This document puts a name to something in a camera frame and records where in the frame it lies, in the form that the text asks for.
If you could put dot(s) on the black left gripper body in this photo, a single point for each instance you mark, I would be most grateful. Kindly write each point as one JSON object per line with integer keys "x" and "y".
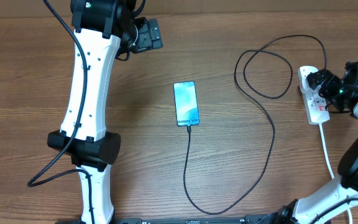
{"x": 147, "y": 38}

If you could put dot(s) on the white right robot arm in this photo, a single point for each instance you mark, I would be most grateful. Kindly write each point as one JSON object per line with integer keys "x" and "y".
{"x": 337, "y": 196}

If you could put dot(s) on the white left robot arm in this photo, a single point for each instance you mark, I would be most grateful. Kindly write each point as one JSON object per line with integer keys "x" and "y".
{"x": 102, "y": 30}

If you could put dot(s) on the blue smartphone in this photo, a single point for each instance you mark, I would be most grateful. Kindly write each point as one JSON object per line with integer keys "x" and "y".
{"x": 186, "y": 103}

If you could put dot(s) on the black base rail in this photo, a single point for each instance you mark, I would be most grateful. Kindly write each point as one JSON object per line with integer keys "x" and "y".
{"x": 248, "y": 219}

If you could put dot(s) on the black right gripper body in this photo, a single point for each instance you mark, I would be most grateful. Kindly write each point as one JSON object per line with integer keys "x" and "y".
{"x": 333, "y": 93}

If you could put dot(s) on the white power strip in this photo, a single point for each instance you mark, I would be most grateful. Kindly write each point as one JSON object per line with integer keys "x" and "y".
{"x": 316, "y": 112}

